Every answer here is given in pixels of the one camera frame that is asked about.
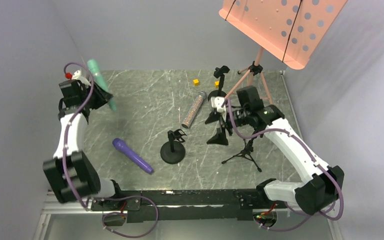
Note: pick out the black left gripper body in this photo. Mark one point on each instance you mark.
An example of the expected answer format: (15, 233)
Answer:
(98, 94)

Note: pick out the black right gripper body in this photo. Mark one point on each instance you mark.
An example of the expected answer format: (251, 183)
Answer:
(223, 120)

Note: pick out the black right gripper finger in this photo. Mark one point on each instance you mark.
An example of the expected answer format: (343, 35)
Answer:
(214, 116)
(220, 137)

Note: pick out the teal green microphone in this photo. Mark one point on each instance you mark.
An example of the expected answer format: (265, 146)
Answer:
(99, 79)

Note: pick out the black round-base clip stand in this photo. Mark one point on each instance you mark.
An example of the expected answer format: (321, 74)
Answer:
(173, 152)

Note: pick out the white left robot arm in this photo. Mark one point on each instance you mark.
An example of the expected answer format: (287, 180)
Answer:
(69, 172)

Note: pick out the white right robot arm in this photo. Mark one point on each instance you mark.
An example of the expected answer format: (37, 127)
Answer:
(320, 184)

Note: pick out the yellow cube behind stand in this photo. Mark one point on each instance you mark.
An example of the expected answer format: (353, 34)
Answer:
(216, 84)

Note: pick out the black round-base holder stand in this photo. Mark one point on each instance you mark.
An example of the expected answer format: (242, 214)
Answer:
(219, 74)

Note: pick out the pink music stand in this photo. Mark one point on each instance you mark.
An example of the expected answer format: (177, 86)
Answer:
(290, 30)

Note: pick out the silver glitter microphone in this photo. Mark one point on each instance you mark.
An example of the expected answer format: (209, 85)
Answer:
(194, 109)

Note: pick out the purple microphone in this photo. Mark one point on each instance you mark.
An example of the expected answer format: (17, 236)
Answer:
(121, 146)

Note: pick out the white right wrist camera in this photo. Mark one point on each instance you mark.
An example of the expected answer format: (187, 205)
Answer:
(218, 103)

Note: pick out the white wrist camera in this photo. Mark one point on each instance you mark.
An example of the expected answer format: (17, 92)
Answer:
(218, 103)
(77, 75)

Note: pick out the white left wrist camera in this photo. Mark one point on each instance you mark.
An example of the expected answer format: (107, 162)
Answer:
(77, 75)

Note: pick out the black tripod shock-mount stand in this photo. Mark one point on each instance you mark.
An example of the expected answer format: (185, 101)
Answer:
(245, 153)

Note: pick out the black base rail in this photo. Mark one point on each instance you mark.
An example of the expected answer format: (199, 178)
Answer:
(198, 204)

